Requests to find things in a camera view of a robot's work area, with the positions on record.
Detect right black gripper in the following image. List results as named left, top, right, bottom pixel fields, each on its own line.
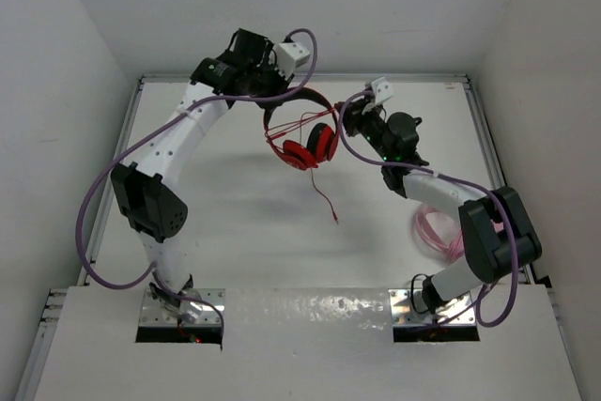
left=338, top=97, right=394, bottom=162

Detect red headphone cable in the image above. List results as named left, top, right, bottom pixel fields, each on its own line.
left=264, top=102, right=342, bottom=224

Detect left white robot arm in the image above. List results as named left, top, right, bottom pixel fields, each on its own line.
left=111, top=29, right=296, bottom=320

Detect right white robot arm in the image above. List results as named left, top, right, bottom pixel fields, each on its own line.
left=335, top=95, right=542, bottom=326

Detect pink headphones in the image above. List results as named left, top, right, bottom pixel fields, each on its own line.
left=413, top=204, right=464, bottom=262

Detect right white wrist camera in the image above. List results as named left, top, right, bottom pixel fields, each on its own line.
left=366, top=76, right=394, bottom=105

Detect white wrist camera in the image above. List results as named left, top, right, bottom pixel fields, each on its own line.
left=366, top=76, right=394, bottom=105
left=274, top=41, right=311, bottom=79

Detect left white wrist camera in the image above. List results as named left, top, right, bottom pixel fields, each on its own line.
left=274, top=41, right=311, bottom=79

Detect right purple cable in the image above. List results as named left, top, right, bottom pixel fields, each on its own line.
left=337, top=93, right=520, bottom=329

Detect purple cable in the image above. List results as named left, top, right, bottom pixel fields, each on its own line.
left=337, top=93, right=520, bottom=329
left=75, top=27, right=319, bottom=336

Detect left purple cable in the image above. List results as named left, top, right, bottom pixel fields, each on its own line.
left=75, top=27, right=319, bottom=336

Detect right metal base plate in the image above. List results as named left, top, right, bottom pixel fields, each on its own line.
left=388, top=287, right=479, bottom=328

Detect metal base plate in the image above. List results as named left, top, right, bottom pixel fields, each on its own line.
left=388, top=287, right=479, bottom=328
left=138, top=288, right=225, bottom=328

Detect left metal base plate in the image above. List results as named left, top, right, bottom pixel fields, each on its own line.
left=138, top=288, right=225, bottom=328

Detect aluminium table frame rail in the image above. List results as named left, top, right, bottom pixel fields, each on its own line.
left=13, top=72, right=555, bottom=401

